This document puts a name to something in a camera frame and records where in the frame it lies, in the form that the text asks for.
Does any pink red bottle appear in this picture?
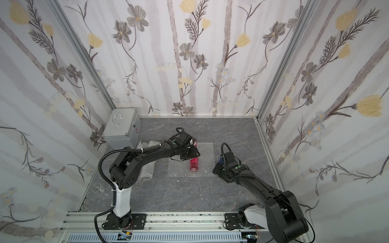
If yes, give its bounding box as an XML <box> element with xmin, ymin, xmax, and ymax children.
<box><xmin>189</xmin><ymin>142</ymin><xmax>199</xmax><ymax>172</ymax></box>

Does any bubble wrap sheet stack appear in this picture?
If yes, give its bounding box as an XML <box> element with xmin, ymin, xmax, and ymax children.
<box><xmin>167</xmin><ymin>143</ymin><xmax>216</xmax><ymax>177</ymax></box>

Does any single bubble wrap sheet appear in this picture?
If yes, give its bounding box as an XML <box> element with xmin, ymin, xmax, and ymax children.
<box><xmin>136</xmin><ymin>141</ymin><xmax>149</xmax><ymax>149</ymax></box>

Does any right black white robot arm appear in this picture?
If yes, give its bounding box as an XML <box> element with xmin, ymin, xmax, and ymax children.
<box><xmin>213</xmin><ymin>142</ymin><xmax>309</xmax><ymax>243</ymax></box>

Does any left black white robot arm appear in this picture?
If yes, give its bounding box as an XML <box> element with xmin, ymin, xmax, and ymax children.
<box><xmin>106</xmin><ymin>128</ymin><xmax>200</xmax><ymax>229</ymax></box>

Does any grey metal case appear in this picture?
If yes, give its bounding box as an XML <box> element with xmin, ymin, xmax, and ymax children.
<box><xmin>102</xmin><ymin>108</ymin><xmax>141</xmax><ymax>149</ymax></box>

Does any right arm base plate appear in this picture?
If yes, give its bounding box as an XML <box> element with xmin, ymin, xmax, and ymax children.
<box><xmin>223</xmin><ymin>213</ymin><xmax>243</xmax><ymax>231</ymax></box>

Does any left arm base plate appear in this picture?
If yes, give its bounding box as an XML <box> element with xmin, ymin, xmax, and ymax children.
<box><xmin>102</xmin><ymin>213</ymin><xmax>147</xmax><ymax>230</ymax></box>

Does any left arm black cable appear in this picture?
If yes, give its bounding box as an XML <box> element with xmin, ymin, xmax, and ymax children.
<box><xmin>93</xmin><ymin>147</ymin><xmax>143</xmax><ymax>243</ymax></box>

